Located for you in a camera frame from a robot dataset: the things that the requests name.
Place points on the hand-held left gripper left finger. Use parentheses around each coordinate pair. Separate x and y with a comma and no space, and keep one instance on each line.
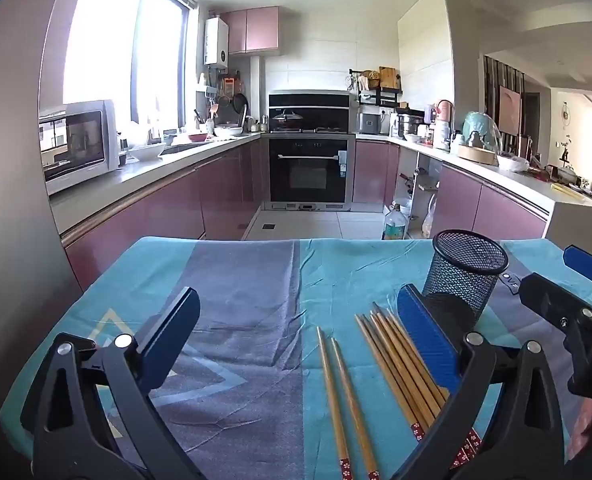
(173,340)

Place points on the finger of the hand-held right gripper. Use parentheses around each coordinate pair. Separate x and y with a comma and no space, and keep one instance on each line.
(588,266)
(550,300)

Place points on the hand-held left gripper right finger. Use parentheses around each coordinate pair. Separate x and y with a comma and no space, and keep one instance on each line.
(425,335)

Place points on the bundle of wooden chopsticks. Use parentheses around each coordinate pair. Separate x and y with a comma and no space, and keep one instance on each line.
(398,365)

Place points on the black mesh holder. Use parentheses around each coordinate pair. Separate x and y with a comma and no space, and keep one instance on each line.
(468,270)

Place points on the person's right forearm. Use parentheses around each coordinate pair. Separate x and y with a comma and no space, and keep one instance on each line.
(585,427)

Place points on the yellow flat box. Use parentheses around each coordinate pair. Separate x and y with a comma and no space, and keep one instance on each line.
(566,190)

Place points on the blue grey tablecloth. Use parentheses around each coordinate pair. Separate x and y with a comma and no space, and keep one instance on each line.
(256,285)

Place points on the white kitchen countertop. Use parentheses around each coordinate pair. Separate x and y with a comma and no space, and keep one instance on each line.
(525,180)

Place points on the pink base cabinet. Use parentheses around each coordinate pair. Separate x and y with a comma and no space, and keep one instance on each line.
(373,172)
(176,210)
(485,210)

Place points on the cooking oil bottle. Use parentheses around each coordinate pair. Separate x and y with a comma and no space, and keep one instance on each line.
(395,225)

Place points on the white plastic bag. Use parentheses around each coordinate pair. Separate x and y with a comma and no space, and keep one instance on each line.
(513,164)

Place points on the round bamboo steamer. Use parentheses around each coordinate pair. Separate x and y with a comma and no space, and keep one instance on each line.
(475,155)

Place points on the mint green appliance cover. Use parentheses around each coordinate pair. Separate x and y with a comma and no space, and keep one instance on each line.
(480,127)

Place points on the framed pink picture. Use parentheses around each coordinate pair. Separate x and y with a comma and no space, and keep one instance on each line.
(509,109)

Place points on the large white bowl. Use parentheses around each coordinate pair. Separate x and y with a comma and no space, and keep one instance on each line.
(147,152)

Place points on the black built-in oven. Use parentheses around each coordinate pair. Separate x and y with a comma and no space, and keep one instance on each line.
(308,175)

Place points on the red bowl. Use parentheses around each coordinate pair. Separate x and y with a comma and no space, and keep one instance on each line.
(198,137)

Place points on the steel pot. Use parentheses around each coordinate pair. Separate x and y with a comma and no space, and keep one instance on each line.
(410,125)

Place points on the pink thermos jug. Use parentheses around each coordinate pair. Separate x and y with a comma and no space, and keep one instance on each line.
(444,110)

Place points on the small white bowl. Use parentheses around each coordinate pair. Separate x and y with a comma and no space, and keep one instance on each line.
(228,131)

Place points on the white microwave oven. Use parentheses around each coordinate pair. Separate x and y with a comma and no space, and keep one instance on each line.
(76,145)

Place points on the hanging frying pan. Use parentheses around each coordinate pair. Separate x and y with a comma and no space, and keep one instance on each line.
(239,104)

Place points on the pot with glass lid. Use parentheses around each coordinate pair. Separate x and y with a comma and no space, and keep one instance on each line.
(288,120)

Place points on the black range hood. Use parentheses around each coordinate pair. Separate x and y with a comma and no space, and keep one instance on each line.
(321,105)

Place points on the wooden cutting board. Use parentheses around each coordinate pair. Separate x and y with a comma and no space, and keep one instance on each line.
(389,78)

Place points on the white water heater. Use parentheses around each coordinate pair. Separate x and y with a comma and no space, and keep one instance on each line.
(216,42)

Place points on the kitchen window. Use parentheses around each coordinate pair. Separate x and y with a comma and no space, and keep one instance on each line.
(101,35)

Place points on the striped wall panel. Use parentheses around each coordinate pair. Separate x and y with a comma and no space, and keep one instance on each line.
(490,90)

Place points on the black wall rack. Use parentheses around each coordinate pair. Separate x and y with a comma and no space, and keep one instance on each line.
(370,95)

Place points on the pink wall cabinet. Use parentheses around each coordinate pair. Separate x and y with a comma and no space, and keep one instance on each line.
(253,30)

